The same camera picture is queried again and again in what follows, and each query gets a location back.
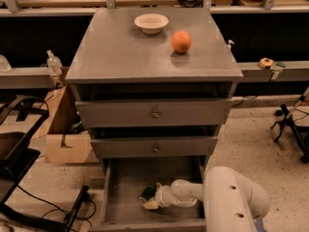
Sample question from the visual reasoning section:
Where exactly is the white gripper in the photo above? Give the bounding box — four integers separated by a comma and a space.
143, 182, 179, 210

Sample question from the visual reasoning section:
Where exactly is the green yellow sponge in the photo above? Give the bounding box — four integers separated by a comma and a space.
139, 187, 156, 202

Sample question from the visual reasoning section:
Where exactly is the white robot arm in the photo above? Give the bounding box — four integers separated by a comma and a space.
139, 166, 270, 232

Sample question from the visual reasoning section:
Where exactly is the bottom grey open drawer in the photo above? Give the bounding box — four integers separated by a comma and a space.
92, 157, 206, 232

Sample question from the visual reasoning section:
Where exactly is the middle grey drawer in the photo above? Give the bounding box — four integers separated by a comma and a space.
91, 136, 217, 159

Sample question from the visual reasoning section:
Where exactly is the top grey drawer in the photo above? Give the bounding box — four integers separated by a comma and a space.
76, 99, 232, 128

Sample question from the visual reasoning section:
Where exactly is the grey wooden drawer cabinet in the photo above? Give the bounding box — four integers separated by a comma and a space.
65, 7, 244, 186

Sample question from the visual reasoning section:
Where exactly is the cardboard box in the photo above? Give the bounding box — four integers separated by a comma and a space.
33, 86, 98, 164

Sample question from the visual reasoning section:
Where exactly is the black tripod stand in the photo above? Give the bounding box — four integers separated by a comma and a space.
269, 87, 309, 164

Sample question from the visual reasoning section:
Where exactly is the orange fruit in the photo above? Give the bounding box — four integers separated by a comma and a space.
171, 31, 192, 54

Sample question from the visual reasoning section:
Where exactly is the clear plastic bottle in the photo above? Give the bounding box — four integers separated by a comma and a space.
46, 50, 62, 74

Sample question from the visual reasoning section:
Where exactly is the small white pump bottle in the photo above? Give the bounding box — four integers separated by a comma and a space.
227, 40, 235, 49

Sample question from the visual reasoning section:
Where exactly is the white bowl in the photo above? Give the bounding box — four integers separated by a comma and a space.
134, 14, 169, 35

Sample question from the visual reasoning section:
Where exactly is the green small object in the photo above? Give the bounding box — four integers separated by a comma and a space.
276, 62, 286, 68

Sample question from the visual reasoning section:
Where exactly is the black floor cable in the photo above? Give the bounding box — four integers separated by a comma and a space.
16, 184, 98, 232

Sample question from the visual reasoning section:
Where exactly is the black chair frame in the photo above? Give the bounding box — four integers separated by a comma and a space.
0, 96, 89, 232

